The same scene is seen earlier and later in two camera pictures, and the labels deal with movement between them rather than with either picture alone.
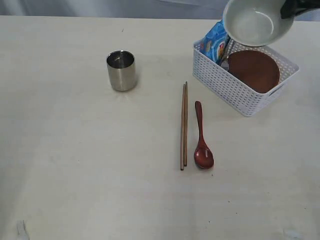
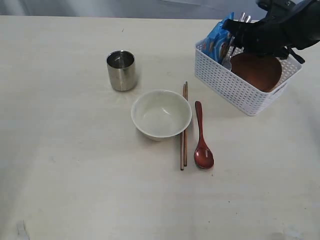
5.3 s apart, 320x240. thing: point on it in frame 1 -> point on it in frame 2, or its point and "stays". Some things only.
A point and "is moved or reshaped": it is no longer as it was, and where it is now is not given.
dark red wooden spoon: (203, 156) stays
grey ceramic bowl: (255, 22) is moved or reshaped
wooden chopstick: (182, 147) stays
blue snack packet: (214, 44) stays
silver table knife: (224, 63) -> (232, 40)
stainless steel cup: (121, 68) stays
